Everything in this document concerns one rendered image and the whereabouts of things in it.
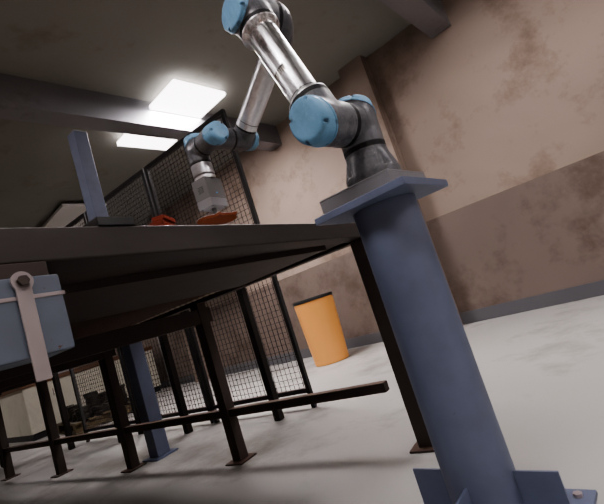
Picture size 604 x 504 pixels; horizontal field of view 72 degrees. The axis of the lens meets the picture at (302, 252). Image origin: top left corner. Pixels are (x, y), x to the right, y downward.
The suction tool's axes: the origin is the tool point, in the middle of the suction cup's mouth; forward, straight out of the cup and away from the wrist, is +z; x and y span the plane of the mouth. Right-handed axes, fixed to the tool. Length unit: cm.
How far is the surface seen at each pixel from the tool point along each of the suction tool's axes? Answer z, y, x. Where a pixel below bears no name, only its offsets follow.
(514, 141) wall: -45, -308, 103
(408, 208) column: 21, 8, 64
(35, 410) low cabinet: 62, -228, -602
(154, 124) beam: -174, -177, -178
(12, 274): 19, 78, 21
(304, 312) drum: 43, -275, -138
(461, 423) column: 73, 12, 60
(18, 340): 29, 80, 23
